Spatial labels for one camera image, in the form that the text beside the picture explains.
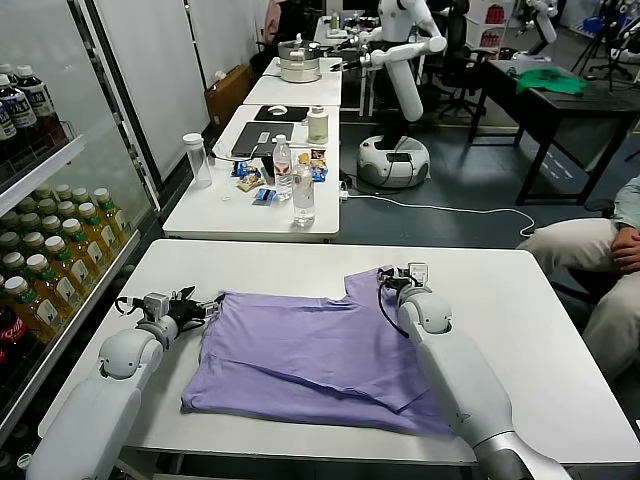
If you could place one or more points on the black chair low back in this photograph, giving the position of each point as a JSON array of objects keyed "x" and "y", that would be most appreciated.
[{"x": 260, "y": 60}]

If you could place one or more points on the small green bottle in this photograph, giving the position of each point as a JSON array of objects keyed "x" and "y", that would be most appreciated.
[{"x": 334, "y": 22}]

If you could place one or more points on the black office chair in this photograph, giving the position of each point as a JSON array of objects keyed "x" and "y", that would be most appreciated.
[{"x": 455, "y": 30}]

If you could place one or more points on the white shelf red boxes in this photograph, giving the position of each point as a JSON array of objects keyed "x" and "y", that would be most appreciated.
[{"x": 492, "y": 25}]

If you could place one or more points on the white cabinet shelf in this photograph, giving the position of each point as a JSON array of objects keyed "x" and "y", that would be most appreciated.
[{"x": 44, "y": 170}]

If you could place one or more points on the colourful printed snack packet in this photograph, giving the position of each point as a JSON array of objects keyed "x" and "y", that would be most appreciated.
[{"x": 318, "y": 156}]

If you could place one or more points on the bystander hand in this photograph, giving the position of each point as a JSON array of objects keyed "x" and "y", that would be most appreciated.
[{"x": 629, "y": 250}]

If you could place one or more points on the glass door drinks cabinet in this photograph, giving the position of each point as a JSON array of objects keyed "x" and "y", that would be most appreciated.
[{"x": 135, "y": 150}]

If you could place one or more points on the water bottle red label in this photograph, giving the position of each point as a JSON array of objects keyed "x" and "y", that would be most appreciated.
[{"x": 282, "y": 170}]

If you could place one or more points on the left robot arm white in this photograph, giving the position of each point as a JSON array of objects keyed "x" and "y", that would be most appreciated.
[{"x": 100, "y": 400}]

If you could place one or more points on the white power strip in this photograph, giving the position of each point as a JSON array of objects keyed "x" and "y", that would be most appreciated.
[{"x": 344, "y": 191}]

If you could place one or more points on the left wrist camera box grey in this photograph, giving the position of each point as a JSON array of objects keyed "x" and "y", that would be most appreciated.
[{"x": 156, "y": 306}]

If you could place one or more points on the white table with snacks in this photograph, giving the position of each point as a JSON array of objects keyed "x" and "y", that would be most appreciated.
[{"x": 224, "y": 220}]

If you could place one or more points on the black mouse pad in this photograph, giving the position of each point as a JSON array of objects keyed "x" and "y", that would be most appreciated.
[{"x": 294, "y": 114}]

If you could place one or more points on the tan snack packet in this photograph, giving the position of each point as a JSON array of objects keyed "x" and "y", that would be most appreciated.
[{"x": 249, "y": 182}]

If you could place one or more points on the steel steamer pot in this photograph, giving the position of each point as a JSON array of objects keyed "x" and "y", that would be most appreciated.
[{"x": 299, "y": 64}]

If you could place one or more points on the pink garment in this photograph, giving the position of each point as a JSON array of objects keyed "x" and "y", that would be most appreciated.
[{"x": 274, "y": 20}]

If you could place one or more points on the brown cardboard box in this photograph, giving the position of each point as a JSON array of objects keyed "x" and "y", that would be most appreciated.
[{"x": 229, "y": 97}]

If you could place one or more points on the green cap bottle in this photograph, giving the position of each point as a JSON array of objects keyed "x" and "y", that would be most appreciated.
[{"x": 25, "y": 462}]

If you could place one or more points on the cola bottle red label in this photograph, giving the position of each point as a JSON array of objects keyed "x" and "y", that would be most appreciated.
[
  {"x": 4, "y": 357},
  {"x": 12, "y": 330}
]

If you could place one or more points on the dark tea bottle white cap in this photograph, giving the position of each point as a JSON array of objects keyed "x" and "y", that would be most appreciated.
[
  {"x": 41, "y": 107},
  {"x": 4, "y": 127},
  {"x": 4, "y": 70},
  {"x": 19, "y": 112}
]

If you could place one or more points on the black laptop closed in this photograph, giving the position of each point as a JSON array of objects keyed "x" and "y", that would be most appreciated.
[{"x": 259, "y": 142}]

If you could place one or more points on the blue snack packet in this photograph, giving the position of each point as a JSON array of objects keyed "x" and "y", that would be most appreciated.
[
  {"x": 319, "y": 174},
  {"x": 240, "y": 170}
]

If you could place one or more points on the black table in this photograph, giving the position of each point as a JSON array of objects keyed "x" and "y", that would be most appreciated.
[{"x": 575, "y": 107}]

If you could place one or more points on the beige trousers of bystander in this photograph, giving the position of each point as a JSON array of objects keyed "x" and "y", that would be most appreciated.
[{"x": 565, "y": 250}]

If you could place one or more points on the purple t-shirt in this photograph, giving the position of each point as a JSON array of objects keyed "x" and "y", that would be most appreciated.
[{"x": 300, "y": 350}]

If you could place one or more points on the blue black striped packet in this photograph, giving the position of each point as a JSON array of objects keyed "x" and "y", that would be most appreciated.
[{"x": 264, "y": 196}]

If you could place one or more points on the white computer mouse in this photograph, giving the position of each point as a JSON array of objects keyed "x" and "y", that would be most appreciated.
[{"x": 275, "y": 110}]

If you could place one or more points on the blue bin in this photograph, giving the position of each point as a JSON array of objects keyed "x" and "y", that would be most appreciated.
[{"x": 592, "y": 27}]

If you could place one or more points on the clear plastic water bottle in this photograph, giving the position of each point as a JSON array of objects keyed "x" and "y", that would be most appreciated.
[{"x": 303, "y": 200}]

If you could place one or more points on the yellow snack packet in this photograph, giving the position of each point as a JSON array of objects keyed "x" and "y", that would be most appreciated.
[{"x": 303, "y": 159}]

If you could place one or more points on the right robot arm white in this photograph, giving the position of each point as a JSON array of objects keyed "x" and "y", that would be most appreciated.
[{"x": 460, "y": 380}]

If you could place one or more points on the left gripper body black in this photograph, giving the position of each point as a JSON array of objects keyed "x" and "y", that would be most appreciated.
[{"x": 186, "y": 314}]

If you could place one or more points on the green cloth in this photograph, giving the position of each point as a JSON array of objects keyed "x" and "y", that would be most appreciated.
[{"x": 545, "y": 82}]

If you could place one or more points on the yellow tea bottle green label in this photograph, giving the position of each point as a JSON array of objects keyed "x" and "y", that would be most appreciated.
[
  {"x": 79, "y": 245},
  {"x": 7, "y": 220},
  {"x": 8, "y": 239},
  {"x": 28, "y": 220},
  {"x": 80, "y": 195},
  {"x": 106, "y": 210},
  {"x": 45, "y": 205},
  {"x": 26, "y": 305},
  {"x": 45, "y": 282},
  {"x": 65, "y": 206},
  {"x": 43, "y": 191},
  {"x": 50, "y": 223},
  {"x": 13, "y": 260},
  {"x": 31, "y": 240},
  {"x": 63, "y": 262},
  {"x": 26, "y": 204},
  {"x": 63, "y": 190},
  {"x": 94, "y": 227}
]

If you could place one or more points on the right wrist camera box grey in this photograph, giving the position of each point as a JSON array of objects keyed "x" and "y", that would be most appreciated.
[{"x": 420, "y": 275}]

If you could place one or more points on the white wheeled robot body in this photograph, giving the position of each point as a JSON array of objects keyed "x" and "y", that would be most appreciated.
[{"x": 394, "y": 160}]

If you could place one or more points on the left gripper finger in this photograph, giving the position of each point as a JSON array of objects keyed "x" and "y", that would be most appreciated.
[
  {"x": 210, "y": 306},
  {"x": 185, "y": 294}
]

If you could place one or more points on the white table with pot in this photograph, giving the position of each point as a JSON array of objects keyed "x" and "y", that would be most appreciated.
[{"x": 299, "y": 95}]

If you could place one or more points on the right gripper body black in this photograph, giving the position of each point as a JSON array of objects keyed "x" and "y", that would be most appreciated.
[{"x": 399, "y": 282}]

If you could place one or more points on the clear tumbler white lid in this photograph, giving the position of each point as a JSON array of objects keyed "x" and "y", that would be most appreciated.
[{"x": 199, "y": 165}]

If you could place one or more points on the wrist camera box grey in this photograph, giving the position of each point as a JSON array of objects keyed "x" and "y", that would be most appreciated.
[
  {"x": 156, "y": 306},
  {"x": 420, "y": 275}
]

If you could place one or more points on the beige jar with lid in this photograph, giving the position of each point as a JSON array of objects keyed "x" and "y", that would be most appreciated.
[{"x": 316, "y": 127}]

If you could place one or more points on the small white robot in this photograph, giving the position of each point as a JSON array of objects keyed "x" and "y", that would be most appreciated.
[{"x": 547, "y": 27}]

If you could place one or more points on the pale green shirt sleeve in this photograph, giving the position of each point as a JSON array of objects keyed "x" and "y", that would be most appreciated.
[{"x": 630, "y": 205}]

